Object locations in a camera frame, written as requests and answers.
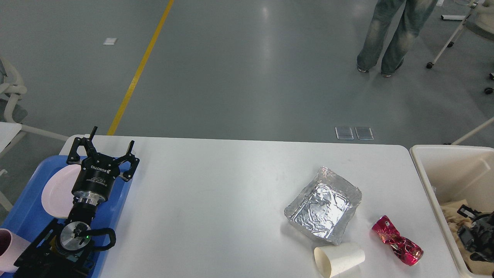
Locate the pink plate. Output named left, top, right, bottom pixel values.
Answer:
left=42, top=165, right=81, bottom=219

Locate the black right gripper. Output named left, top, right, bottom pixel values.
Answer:
left=457, top=205, right=494, bottom=255

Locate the pink ribbed cup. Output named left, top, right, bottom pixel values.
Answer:
left=0, top=228, right=31, bottom=275

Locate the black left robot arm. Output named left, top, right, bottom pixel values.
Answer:
left=14, top=127, right=140, bottom=278

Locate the brown paper bag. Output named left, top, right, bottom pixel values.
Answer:
left=440, top=199, right=494, bottom=277

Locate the red crushed can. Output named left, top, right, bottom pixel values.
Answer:
left=372, top=215, right=424, bottom=266

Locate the white office chair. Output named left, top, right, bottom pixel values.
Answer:
left=0, top=58, right=68, bottom=141

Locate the aluminium foil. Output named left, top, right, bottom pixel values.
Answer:
left=284, top=167, right=363, bottom=245

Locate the white waste bin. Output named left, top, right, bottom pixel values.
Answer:
left=410, top=145, right=494, bottom=278

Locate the white paper cup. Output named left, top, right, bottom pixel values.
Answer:
left=313, top=242, right=365, bottom=278

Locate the person in jeans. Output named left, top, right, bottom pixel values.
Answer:
left=356, top=0, right=437, bottom=77

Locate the white side table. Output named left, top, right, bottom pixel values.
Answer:
left=0, top=121, right=21, bottom=212

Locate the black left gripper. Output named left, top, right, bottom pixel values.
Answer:
left=66, top=125, right=140, bottom=204

